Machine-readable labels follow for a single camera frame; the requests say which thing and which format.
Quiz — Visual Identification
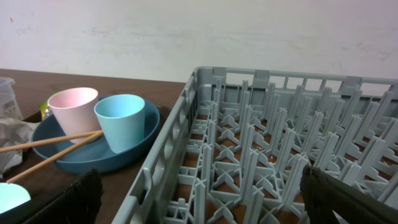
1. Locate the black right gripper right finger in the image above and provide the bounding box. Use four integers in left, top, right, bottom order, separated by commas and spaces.
300, 166, 397, 224

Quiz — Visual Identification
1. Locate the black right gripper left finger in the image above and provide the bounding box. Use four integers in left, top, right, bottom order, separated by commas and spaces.
1, 169, 103, 224

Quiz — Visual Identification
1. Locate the light blue bowl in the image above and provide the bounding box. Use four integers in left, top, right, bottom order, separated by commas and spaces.
0, 182, 31, 213

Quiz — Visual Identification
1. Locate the wooden chopstick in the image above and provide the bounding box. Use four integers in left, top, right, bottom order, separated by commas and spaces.
6, 134, 103, 184
1, 130, 103, 152

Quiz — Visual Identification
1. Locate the yellow green snack wrapper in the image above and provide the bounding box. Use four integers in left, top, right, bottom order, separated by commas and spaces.
39, 92, 58, 121

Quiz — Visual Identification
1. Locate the grey dishwasher rack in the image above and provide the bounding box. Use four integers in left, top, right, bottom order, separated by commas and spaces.
113, 67, 397, 223

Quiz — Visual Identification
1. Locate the brown serving tray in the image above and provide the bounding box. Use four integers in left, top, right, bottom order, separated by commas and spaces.
0, 104, 172, 224

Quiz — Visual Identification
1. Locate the dark blue plate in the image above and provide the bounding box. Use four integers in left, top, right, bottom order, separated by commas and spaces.
31, 100, 160, 174

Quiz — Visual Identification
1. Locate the pink cup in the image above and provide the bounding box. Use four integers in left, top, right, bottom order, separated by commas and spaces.
47, 87, 101, 136

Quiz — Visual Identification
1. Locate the light blue cup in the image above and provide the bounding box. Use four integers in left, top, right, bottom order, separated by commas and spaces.
94, 94, 146, 154

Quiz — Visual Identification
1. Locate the clear plastic bin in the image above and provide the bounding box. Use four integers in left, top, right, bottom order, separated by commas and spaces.
0, 77, 23, 120

